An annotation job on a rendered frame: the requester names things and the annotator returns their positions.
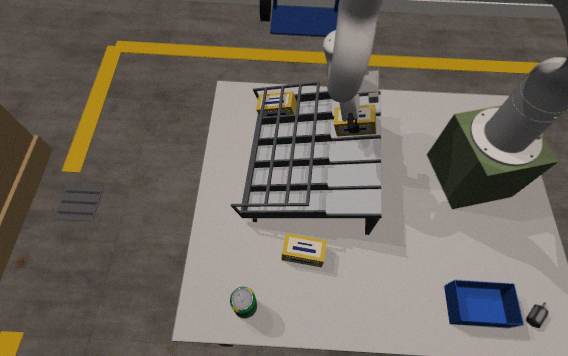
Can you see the yellow carton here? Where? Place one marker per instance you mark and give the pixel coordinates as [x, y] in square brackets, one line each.
[304, 250]
[367, 121]
[272, 103]

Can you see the blue open tray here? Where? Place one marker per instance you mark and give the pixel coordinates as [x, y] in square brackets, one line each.
[482, 301]

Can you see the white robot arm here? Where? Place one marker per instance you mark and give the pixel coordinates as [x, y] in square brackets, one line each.
[537, 102]

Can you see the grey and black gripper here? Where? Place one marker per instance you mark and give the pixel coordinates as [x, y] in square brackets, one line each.
[350, 111]

